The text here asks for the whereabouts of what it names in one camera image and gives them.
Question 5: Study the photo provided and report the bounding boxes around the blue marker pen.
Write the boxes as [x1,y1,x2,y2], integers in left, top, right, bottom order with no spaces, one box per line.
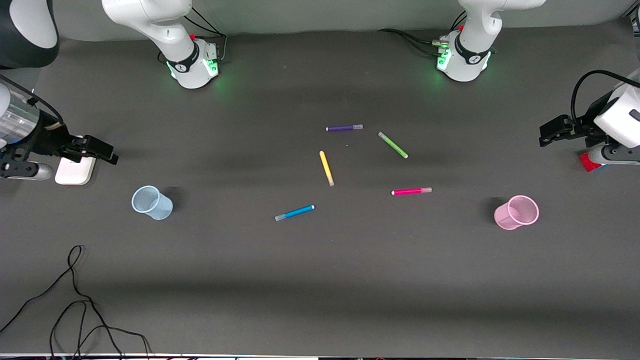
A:
[274,204,316,222]

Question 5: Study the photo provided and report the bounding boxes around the red and white cube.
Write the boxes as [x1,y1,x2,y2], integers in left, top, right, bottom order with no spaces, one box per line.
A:
[579,151,609,173]

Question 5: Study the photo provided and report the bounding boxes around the flat white plastic box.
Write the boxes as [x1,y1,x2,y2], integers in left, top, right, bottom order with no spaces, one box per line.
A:
[54,135,97,186]

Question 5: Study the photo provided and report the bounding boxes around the translucent blue plastic cup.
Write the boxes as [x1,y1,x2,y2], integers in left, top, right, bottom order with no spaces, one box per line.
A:
[131,185,174,221]

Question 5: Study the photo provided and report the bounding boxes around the translucent pink plastic cup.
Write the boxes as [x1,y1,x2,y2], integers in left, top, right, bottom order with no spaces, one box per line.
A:
[494,195,540,231]

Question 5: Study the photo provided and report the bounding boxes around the green marker pen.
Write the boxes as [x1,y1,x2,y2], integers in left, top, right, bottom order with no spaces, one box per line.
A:
[378,131,409,159]

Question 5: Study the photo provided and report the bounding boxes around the yellow marker pen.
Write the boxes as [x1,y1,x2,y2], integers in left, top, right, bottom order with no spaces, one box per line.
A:
[319,150,335,187]

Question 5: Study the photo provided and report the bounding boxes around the dark grey table mat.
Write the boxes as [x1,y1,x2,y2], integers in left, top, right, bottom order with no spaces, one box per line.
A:
[0,22,640,357]

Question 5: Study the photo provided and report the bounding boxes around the thin black loose cable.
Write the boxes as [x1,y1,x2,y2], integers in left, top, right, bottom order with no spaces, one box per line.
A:
[0,244,151,359]

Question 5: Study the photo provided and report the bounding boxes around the black right arm base cables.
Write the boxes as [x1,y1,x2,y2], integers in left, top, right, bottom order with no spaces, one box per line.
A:
[182,7,229,64]

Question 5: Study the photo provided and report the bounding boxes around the black arm base cables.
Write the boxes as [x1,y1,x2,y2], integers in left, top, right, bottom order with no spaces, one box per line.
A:
[182,7,229,64]
[377,10,469,59]

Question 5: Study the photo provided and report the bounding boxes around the black left arm base cables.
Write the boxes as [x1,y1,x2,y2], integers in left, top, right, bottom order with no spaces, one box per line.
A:
[377,10,469,59]

